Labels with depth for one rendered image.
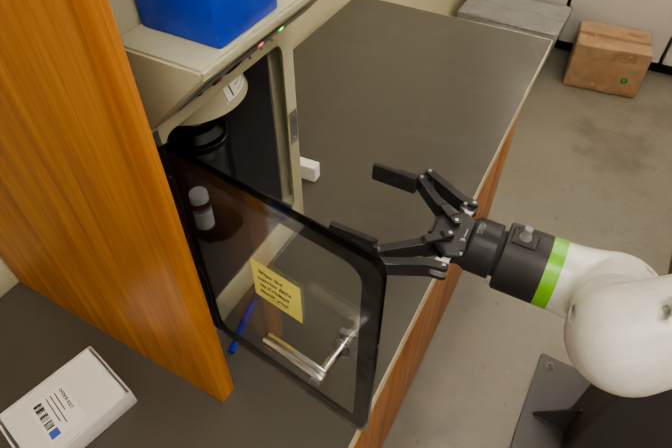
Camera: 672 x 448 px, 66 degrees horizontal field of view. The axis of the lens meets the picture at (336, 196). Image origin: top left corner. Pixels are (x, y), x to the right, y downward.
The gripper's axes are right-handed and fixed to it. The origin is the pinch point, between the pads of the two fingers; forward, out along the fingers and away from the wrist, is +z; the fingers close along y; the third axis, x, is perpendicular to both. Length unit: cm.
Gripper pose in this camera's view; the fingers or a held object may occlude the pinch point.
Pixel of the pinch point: (359, 200)
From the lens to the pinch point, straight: 74.6
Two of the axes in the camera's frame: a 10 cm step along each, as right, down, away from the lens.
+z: -8.8, -3.3, 3.4
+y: -4.8, 6.3, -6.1
